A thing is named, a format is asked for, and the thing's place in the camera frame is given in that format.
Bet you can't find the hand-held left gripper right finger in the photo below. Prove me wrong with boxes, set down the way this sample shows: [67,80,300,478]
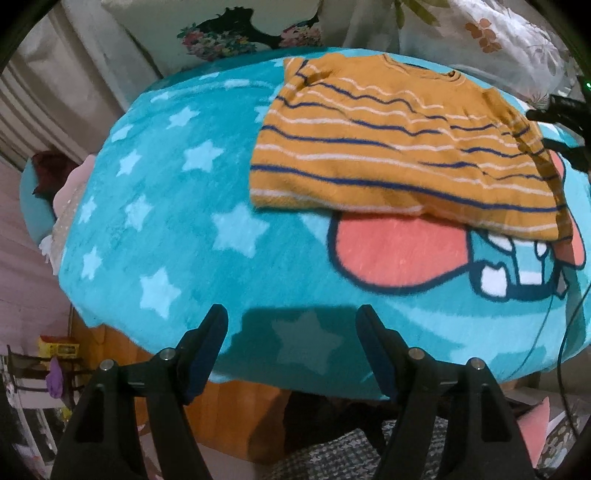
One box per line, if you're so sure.
[355,305,536,480]

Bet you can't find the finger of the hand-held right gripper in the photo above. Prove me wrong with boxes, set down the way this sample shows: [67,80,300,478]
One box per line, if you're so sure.
[546,140,591,171]
[526,95,591,134]

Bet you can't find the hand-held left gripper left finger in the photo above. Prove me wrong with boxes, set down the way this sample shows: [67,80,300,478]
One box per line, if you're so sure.
[50,304,229,480]

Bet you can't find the yellow striped shirt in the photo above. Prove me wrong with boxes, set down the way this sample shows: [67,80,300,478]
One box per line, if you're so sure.
[249,53,575,243]

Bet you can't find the white leaf-print pillow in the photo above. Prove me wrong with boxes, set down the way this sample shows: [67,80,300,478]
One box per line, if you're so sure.
[397,0,573,107]

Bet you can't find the grey patterned cloth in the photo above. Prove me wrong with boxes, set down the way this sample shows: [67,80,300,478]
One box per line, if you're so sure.
[268,418,444,480]

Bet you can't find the teal star-print blanket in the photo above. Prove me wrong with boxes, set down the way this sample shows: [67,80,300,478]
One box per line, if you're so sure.
[58,46,591,402]

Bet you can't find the yellow box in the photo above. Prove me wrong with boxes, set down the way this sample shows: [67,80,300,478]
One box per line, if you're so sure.
[39,336,80,361]

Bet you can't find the purple cloth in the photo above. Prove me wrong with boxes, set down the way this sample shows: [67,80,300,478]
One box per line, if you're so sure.
[45,357,65,400]

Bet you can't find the dark chair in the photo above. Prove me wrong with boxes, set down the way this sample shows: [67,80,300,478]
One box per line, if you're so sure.
[4,344,88,407]

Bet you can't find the beige dotted cloth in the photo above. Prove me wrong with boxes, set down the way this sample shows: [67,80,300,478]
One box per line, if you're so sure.
[39,203,81,278]

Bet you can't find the pink cloth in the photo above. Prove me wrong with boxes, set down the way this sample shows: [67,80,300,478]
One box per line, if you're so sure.
[52,154,97,210]

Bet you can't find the teal pillow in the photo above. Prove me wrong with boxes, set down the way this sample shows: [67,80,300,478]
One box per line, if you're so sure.
[19,157,58,245]

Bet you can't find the dark red cloth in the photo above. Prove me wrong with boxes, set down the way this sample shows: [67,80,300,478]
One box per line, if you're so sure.
[31,150,80,201]

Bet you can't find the beige curtain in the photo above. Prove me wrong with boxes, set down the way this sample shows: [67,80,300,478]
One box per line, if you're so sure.
[0,0,162,171]

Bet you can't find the white black floral pillow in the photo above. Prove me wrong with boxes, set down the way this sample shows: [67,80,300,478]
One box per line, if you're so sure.
[102,0,324,75]

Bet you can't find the wooden bed frame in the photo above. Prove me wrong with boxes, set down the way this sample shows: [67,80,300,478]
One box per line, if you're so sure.
[69,305,543,467]

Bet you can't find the black cable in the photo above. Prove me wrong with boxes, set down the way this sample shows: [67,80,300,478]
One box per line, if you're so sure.
[556,258,591,439]

